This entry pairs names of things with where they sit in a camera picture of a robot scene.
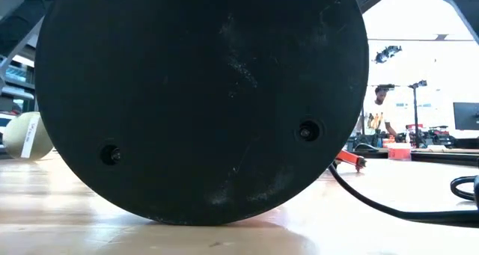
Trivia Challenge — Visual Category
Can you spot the black aluminium table frame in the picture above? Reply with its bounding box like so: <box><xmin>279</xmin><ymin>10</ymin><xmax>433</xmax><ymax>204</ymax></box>
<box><xmin>347</xmin><ymin>147</ymin><xmax>479</xmax><ymax>168</ymax></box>

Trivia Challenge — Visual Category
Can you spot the black lamp power cord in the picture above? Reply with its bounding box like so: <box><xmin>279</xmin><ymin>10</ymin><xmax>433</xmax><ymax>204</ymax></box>
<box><xmin>327</xmin><ymin>162</ymin><xmax>479</xmax><ymax>230</ymax></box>

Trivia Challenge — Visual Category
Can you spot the dark glass shelving unit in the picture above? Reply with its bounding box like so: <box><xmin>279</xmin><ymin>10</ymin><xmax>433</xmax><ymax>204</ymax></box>
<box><xmin>0</xmin><ymin>55</ymin><xmax>38</xmax><ymax>116</ymax></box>

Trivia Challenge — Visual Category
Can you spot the red desk lamp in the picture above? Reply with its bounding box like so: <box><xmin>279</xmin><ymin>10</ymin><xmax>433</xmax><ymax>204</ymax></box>
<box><xmin>34</xmin><ymin>0</ymin><xmax>370</xmax><ymax>227</ymax></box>

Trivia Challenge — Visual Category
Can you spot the red plastic container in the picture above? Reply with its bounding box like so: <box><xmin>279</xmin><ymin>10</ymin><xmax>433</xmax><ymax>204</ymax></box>
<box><xmin>387</xmin><ymin>142</ymin><xmax>412</xmax><ymax>162</ymax></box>

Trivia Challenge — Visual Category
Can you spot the gold wire basket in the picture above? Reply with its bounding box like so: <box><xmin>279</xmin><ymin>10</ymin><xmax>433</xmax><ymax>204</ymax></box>
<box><xmin>2</xmin><ymin>111</ymin><xmax>55</xmax><ymax>162</ymax></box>

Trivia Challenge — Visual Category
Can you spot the black ceiling spotlight cluster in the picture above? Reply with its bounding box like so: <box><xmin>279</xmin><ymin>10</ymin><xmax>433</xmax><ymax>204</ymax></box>
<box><xmin>373</xmin><ymin>44</ymin><xmax>403</xmax><ymax>64</ymax></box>

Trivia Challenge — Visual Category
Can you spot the black camera stand frame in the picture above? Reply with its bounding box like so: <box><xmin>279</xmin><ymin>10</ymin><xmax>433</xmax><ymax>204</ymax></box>
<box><xmin>361</xmin><ymin>79</ymin><xmax>428</xmax><ymax>150</ymax></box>

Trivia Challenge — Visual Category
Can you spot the person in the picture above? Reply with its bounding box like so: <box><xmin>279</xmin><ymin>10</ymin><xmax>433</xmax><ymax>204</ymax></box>
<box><xmin>353</xmin><ymin>85</ymin><xmax>398</xmax><ymax>147</ymax></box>

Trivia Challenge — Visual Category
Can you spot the black computer monitor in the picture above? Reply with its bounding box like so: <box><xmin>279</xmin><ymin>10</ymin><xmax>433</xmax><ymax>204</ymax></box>
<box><xmin>452</xmin><ymin>102</ymin><xmax>479</xmax><ymax>132</ymax></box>

